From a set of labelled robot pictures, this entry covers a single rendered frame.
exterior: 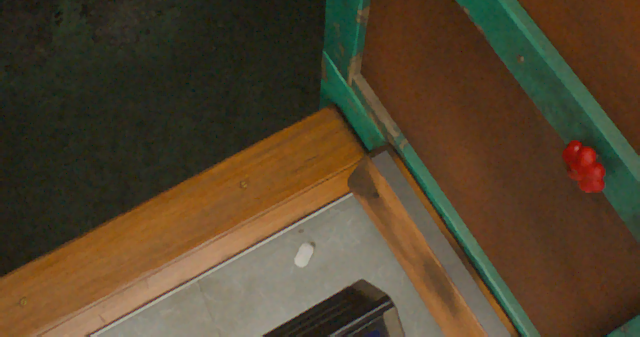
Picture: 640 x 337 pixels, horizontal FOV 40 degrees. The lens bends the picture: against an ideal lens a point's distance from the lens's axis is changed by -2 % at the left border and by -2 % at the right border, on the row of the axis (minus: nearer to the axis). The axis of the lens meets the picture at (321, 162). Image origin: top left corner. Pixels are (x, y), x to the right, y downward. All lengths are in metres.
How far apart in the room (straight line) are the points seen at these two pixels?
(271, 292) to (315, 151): 0.19
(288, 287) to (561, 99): 0.55
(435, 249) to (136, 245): 0.38
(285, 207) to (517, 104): 0.45
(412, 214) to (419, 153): 0.07
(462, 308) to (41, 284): 0.52
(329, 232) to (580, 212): 0.46
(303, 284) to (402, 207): 0.18
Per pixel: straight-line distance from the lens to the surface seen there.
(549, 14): 0.68
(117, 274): 1.14
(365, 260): 1.15
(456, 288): 1.03
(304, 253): 1.13
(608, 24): 0.62
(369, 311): 0.75
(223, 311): 1.13
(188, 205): 1.15
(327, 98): 1.24
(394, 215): 1.07
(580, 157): 0.67
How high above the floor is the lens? 1.84
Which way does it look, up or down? 67 degrees down
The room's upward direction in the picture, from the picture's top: 4 degrees clockwise
